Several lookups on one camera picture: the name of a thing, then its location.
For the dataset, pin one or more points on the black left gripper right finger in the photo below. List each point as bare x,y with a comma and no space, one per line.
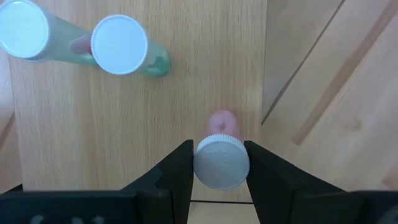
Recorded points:
280,186

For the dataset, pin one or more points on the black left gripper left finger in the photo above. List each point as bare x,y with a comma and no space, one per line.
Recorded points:
171,180

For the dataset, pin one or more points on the pink pill bottle white cap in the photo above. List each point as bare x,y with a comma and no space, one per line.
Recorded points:
220,161

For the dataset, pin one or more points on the teal pill bottle white cap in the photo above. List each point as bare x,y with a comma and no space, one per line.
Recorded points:
119,43

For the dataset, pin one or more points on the blue-grey pill bottle white cap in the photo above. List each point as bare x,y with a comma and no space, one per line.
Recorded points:
23,28

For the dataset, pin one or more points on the wooden shelf black metal frame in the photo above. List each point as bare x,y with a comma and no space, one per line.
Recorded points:
140,124

